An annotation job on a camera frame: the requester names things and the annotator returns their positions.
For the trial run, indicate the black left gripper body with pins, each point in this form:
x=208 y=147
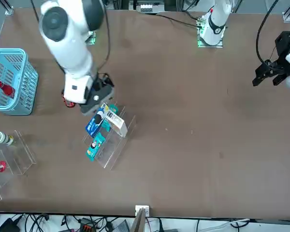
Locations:
x=284 y=44

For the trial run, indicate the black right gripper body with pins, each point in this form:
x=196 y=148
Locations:
x=104 y=95

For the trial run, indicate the white orange cookie box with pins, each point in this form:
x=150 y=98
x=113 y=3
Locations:
x=116 y=120

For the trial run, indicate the orange black barcode scanner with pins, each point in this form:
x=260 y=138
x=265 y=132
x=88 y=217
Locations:
x=68 y=104

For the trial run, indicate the red Coca-Cola bottle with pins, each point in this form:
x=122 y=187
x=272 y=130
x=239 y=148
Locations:
x=8 y=90

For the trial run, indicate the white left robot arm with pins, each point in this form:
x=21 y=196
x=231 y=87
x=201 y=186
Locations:
x=215 y=26

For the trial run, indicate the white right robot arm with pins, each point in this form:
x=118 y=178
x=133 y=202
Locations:
x=67 y=53

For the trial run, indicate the light blue shopping basket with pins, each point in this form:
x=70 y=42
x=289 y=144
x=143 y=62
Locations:
x=26 y=96

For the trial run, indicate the blue Oreo cookie box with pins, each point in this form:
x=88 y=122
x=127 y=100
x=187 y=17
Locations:
x=93 y=126

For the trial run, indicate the clear acrylic tiered shelf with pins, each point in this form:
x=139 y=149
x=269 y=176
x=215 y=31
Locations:
x=118 y=149

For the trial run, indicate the grey power strip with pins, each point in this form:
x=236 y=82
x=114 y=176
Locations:
x=149 y=8

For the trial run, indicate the clear acrylic display stand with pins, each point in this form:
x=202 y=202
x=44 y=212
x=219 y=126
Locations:
x=19 y=157

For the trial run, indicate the white socket box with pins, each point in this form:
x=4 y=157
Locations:
x=142 y=209

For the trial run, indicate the black orange device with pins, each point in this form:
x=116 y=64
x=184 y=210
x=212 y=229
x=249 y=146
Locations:
x=85 y=227

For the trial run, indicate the black box under table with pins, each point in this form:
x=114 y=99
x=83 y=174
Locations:
x=8 y=224

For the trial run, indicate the aluminium corner bracket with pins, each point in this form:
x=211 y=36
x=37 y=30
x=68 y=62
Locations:
x=9 y=9
x=287 y=17

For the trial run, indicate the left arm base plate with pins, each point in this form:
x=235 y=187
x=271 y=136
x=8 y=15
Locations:
x=217 y=45

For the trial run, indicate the grey aluminium camera post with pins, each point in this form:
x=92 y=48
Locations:
x=139 y=222

